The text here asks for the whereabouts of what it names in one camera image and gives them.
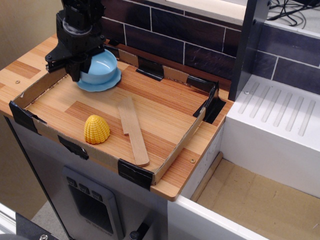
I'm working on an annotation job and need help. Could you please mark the grey toy oven front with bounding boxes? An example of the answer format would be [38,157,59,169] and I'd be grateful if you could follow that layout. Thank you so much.
[7,119,168,240]

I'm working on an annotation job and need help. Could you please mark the light blue plastic bowl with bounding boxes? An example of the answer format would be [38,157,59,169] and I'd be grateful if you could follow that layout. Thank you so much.
[78,49,118,85]

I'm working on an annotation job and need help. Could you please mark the black cables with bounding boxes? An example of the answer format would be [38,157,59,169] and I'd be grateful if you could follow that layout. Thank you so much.
[266,0,320,28]

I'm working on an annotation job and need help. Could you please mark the yellow toy corn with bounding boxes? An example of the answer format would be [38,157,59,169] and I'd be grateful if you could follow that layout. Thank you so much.
[84,115,111,145]

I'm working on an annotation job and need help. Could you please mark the wooden toy knife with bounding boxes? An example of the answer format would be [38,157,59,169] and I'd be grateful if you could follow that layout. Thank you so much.
[118,96,150,167]

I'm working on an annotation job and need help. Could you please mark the white toy sink basin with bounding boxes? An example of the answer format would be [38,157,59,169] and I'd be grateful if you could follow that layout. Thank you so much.
[168,75,320,240]

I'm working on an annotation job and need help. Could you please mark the light blue scalloped plate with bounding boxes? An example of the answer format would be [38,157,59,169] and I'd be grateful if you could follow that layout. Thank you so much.
[77,68,122,92]

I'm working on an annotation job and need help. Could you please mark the dark grey vertical post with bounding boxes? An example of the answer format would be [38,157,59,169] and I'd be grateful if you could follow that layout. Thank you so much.
[228,0,270,101]

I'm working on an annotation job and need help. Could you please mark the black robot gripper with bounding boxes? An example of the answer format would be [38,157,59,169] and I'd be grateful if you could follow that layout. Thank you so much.
[45,23,106,82]

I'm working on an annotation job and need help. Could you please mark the taped cardboard tray border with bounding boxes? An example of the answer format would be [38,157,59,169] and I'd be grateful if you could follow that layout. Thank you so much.
[14,50,233,201]

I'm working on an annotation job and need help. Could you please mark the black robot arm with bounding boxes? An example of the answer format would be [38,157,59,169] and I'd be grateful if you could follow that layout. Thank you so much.
[45,0,106,82]

